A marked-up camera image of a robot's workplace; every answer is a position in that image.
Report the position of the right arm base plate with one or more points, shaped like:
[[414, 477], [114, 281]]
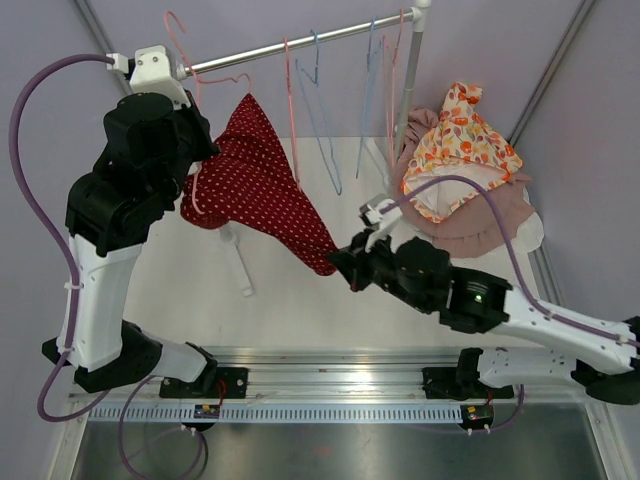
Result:
[[452, 384]]

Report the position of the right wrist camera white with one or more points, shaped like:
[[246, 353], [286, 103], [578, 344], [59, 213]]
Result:
[[380, 216]]

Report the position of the white skirt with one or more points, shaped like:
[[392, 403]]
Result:
[[529, 235]]

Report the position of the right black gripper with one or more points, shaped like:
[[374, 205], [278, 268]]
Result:
[[354, 261]]

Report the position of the metal clothes rack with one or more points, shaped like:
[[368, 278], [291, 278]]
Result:
[[416, 15]]

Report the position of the blue hanger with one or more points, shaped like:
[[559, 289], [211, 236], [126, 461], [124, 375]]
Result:
[[309, 84], [372, 62]]

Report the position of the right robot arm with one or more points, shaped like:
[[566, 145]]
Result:
[[598, 357]]

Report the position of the red polka dot skirt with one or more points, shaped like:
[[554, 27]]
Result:
[[250, 182]]

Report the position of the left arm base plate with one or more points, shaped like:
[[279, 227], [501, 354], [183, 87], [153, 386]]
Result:
[[220, 382]]

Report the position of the pink skirt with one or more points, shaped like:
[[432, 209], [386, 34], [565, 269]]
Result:
[[472, 230]]

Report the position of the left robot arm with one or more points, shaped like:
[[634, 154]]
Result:
[[151, 144]]

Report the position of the slotted cable duct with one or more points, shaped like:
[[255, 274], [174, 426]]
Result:
[[434, 413]]

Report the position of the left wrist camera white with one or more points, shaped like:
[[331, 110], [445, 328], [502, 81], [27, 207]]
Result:
[[154, 70]]

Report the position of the aluminium rail frame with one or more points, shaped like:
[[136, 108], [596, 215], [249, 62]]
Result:
[[317, 376]]

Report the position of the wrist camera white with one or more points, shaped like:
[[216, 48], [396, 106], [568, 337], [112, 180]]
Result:
[[380, 216], [154, 70]]

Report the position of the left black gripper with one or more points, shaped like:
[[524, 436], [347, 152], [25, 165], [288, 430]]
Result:
[[191, 116]]

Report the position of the orange floral skirt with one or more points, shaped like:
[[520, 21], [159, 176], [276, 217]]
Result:
[[462, 144]]

